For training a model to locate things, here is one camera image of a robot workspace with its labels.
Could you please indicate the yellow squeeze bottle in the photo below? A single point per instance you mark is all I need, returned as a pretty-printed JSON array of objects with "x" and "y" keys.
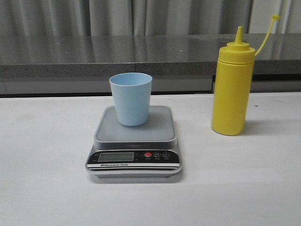
[{"x": 232, "y": 83}]

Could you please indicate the light blue plastic cup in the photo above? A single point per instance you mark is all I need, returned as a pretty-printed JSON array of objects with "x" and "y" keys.
[{"x": 131, "y": 95}]

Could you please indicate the grey curtain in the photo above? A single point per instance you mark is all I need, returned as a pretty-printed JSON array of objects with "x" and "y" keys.
[{"x": 145, "y": 17}]

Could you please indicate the silver digital kitchen scale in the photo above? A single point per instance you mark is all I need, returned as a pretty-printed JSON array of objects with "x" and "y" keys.
[{"x": 150, "y": 150}]

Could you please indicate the grey stone counter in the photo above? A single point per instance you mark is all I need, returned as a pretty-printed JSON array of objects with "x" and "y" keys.
[{"x": 42, "y": 66}]

